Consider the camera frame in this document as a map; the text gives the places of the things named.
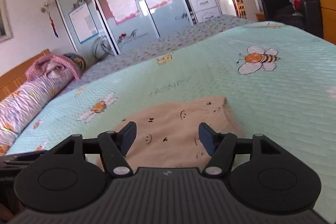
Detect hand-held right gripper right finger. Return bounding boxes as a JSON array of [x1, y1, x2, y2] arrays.
[[199, 122, 282, 177]]

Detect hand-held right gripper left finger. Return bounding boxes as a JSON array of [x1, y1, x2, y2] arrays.
[[54, 121, 137, 178]]

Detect beige printed pants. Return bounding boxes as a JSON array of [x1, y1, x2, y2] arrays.
[[96, 95, 246, 169]]

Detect pink floral duvet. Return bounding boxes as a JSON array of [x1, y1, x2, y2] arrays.
[[0, 74, 77, 157]]

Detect bee print bedspread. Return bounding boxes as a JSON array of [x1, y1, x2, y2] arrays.
[[5, 21, 336, 222]]

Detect wooden headboard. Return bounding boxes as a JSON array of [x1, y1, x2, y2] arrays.
[[0, 49, 51, 101]]

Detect patterned pillow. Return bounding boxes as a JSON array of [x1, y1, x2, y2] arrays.
[[63, 53, 88, 74]]

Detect blue bordered poster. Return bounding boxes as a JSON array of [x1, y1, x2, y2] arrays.
[[69, 2, 99, 44]]

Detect white drawer unit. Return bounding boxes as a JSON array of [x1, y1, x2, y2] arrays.
[[189, 0, 222, 23]]

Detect wooden chair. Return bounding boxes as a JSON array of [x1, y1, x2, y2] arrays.
[[230, 0, 247, 18]]

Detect black armchair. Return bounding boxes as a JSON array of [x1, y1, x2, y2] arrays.
[[262, 0, 323, 39]]

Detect wooden desk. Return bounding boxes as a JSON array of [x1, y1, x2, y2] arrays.
[[312, 0, 336, 45]]

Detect wall hanging ornament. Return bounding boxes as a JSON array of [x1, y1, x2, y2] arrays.
[[41, 0, 60, 39]]

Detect framed wall picture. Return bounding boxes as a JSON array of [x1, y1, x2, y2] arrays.
[[0, 0, 13, 43]]

